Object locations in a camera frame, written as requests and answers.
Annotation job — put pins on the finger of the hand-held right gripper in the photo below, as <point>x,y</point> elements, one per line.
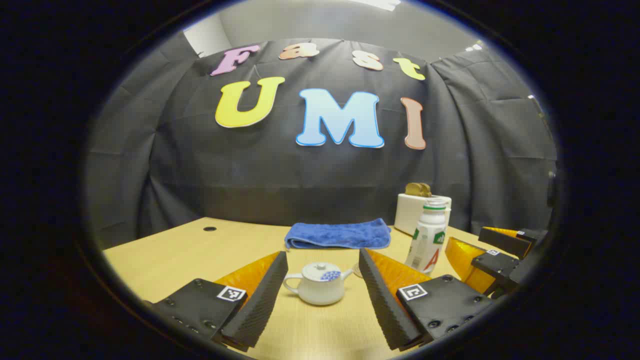
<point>502,240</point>
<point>495,265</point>

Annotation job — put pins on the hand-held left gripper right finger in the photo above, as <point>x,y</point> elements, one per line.
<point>382,300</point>

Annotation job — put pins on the ceiling light panel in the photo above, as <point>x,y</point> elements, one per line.
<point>377,4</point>

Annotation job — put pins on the blue folded towel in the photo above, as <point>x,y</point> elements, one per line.
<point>340,234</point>

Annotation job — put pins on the round cork coaster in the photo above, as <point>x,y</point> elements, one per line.
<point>356,271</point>

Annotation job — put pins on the white toaster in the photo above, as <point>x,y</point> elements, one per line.
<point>407,212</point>

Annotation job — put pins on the white ceramic teacup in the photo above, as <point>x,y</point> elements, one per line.
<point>320,292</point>

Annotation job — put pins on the brown bread slice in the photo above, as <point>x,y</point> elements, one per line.
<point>418,190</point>

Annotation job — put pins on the black backdrop cloth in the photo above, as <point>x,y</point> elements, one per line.
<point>300,170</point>

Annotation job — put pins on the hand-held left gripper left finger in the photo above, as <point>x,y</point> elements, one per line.
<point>265,300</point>

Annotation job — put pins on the white green-label water bottle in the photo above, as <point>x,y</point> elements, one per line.
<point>425,240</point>

